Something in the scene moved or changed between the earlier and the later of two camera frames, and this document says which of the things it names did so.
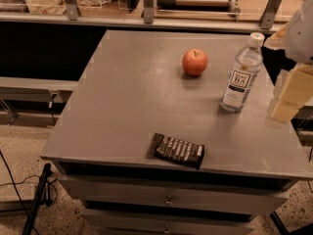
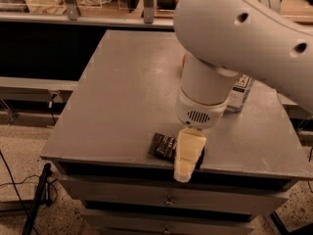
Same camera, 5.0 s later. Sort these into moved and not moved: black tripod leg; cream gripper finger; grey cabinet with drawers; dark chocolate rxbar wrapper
Moved: cream gripper finger
Not moved: dark chocolate rxbar wrapper; grey cabinet with drawers; black tripod leg
